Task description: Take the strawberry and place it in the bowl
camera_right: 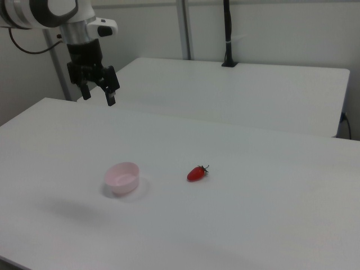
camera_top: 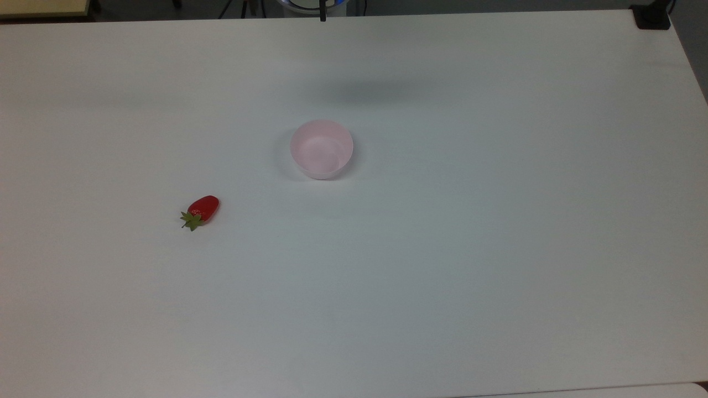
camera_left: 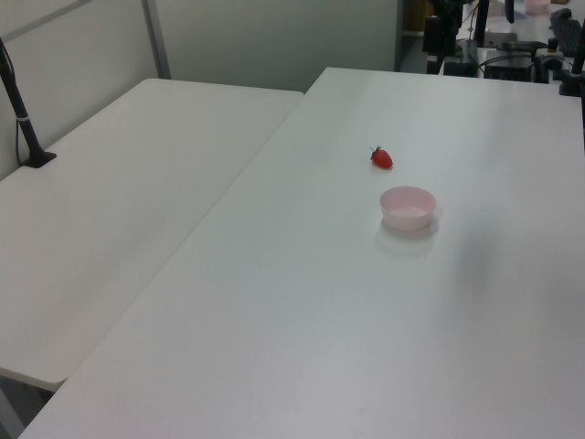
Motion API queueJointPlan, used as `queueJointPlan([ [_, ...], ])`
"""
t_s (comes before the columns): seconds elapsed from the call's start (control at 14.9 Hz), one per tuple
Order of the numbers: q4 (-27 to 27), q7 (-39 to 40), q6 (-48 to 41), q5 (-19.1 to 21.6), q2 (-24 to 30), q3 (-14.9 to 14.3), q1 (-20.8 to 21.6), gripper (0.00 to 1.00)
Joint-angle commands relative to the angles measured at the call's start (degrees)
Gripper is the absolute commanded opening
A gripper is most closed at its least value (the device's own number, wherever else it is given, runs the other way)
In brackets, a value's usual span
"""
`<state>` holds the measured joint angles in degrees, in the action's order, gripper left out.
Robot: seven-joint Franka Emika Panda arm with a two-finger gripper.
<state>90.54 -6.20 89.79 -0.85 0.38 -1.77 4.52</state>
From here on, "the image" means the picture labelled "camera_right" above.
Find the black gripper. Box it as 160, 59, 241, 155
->
66, 38, 121, 107

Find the red toy strawberry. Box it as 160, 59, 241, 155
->
187, 164, 210, 183

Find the pink plastic bowl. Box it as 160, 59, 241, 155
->
103, 161, 140, 197

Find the white partition post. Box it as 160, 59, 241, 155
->
43, 28, 71, 101
176, 0, 195, 61

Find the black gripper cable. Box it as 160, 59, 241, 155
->
8, 27, 63, 55

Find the black camera stand pole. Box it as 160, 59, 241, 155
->
221, 0, 239, 68

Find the black power cable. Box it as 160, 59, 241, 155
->
340, 111, 353, 140

